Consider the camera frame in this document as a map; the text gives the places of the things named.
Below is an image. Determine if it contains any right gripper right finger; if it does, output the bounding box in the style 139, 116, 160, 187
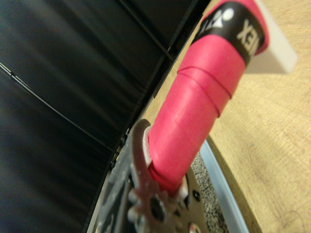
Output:
128, 118, 181, 233

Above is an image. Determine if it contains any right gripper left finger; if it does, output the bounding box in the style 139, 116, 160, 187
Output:
97, 138, 138, 233

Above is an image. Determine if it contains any white scoop with red handle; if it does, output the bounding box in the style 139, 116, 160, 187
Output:
145, 0, 298, 198

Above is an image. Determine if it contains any blue litter tray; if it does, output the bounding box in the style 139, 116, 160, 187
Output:
183, 139, 247, 233

